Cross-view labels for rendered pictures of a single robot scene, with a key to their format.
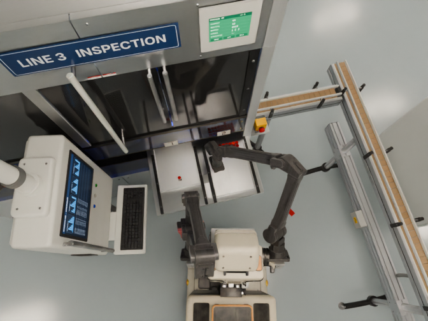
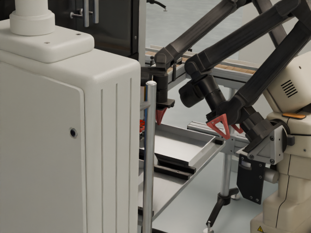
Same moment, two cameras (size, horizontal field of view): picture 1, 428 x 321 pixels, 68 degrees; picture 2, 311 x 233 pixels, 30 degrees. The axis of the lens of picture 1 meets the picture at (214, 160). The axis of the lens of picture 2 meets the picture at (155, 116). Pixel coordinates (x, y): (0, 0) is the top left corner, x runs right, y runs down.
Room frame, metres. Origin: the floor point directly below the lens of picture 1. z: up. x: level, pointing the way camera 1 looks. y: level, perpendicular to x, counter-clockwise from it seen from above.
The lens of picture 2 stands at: (-0.70, 1.55, 1.93)
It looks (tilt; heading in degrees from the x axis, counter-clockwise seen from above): 23 degrees down; 310
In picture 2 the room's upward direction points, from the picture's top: 2 degrees clockwise
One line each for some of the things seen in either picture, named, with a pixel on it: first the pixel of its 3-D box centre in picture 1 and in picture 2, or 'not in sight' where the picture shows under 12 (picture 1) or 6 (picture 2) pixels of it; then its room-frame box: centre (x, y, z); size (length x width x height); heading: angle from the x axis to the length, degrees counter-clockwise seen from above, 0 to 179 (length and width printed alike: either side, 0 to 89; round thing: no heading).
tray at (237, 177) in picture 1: (230, 167); (164, 142); (0.62, -0.11, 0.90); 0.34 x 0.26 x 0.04; 12
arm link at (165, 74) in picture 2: (216, 157); (158, 80); (0.59, -0.02, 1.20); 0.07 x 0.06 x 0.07; 32
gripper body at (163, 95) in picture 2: (216, 162); (159, 95); (0.58, -0.02, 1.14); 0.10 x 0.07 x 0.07; 19
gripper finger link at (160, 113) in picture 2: not in sight; (156, 113); (0.59, -0.01, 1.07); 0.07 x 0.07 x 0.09; 19
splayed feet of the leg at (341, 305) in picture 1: (370, 300); not in sight; (-0.23, -1.28, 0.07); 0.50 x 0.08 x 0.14; 103
